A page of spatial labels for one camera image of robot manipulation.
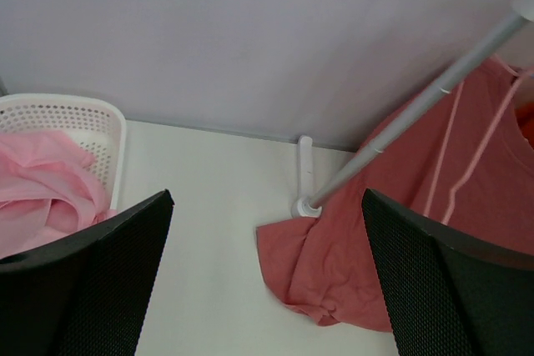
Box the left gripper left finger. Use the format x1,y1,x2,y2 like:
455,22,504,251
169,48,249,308
1,190,174,355

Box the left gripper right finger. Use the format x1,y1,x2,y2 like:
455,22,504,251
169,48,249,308
361,189,533,355

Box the light pink t shirt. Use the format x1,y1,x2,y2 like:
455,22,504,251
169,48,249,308
1,131,116,258

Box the salmon pink t shirt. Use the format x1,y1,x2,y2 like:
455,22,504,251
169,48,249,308
257,59,533,332

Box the pink wire hanger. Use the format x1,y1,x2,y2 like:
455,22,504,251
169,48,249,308
423,56,533,225

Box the metal clothes rack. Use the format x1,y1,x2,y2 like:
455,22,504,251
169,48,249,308
291,0,533,218

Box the white perforated plastic basket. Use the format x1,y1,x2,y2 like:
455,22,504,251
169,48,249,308
1,93,127,208

